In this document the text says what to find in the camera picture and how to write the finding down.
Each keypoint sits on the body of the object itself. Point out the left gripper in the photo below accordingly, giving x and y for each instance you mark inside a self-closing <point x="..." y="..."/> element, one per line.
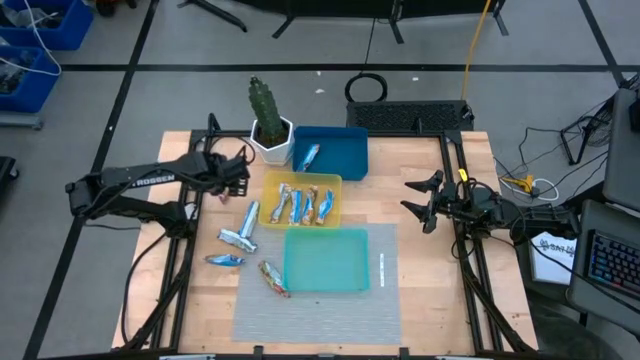
<point x="232" y="175"/>

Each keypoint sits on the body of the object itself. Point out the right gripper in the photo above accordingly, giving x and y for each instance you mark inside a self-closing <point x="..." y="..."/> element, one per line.
<point x="460" y="202"/>

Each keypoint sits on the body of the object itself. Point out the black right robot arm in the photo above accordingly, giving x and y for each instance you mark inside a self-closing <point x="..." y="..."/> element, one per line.
<point x="545" y="217"/>

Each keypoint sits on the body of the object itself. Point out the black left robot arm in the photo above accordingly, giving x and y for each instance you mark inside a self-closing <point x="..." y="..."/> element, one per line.
<point x="150" y="177"/>

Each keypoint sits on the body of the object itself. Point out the blue silver granola bar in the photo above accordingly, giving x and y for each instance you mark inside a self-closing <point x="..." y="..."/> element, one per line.
<point x="249" y="220"/>

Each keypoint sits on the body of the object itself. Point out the white hexagonal plant pot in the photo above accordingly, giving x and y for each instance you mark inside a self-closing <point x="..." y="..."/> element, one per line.
<point x="272" y="156"/>

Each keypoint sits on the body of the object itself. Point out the green cactus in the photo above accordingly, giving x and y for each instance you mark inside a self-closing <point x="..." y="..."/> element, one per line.
<point x="265" y="110"/>

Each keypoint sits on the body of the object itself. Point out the white strip on mat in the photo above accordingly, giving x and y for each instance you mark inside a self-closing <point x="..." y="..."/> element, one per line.
<point x="382" y="270"/>

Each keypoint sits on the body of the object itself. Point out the black mesh case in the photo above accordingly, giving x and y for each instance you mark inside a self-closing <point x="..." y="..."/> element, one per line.
<point x="410" y="116"/>

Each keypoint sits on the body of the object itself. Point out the blue plastic bin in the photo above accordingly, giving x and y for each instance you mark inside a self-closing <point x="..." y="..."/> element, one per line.
<point x="345" y="155"/>

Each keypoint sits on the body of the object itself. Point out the yellow plastic bin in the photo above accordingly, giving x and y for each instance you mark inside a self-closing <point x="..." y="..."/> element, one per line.
<point x="334" y="185"/>

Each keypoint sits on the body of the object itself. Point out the yellow plug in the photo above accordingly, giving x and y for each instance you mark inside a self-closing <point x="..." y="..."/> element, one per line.
<point x="525" y="184"/>

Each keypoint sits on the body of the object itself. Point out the teal plastic bin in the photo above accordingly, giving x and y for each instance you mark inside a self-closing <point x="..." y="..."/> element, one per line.
<point x="325" y="257"/>

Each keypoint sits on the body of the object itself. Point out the grey mesh mat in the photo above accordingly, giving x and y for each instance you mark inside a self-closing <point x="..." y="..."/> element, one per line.
<point x="380" y="315"/>

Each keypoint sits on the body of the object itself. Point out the white paper sheet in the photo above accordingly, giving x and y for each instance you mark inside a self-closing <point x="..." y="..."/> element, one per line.
<point x="550" y="265"/>

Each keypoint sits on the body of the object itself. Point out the grey keyboard tray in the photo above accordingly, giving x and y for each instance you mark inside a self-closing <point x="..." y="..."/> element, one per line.
<point x="577" y="280"/>

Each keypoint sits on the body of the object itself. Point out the black partition panel with feet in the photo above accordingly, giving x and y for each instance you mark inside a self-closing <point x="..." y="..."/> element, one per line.
<point x="325" y="6"/>

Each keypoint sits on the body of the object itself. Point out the backlit keyboard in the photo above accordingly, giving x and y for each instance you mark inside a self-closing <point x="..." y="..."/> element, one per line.
<point x="615" y="262"/>

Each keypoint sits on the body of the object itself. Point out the grey desk surface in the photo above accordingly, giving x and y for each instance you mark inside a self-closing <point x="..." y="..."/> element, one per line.
<point x="625" y="150"/>

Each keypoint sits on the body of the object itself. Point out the blue storage crate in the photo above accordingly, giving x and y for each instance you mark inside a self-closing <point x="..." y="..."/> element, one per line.
<point x="75" y="30"/>
<point x="40" y="85"/>

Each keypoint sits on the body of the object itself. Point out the grey dolly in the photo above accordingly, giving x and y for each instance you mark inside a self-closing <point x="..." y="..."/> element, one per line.
<point x="20" y="120"/>

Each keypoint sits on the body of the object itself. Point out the black floor object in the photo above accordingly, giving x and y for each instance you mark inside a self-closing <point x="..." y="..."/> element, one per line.
<point x="6" y="172"/>

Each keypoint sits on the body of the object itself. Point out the black aluminium rig frame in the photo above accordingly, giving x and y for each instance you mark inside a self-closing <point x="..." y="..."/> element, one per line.
<point x="452" y="137"/>

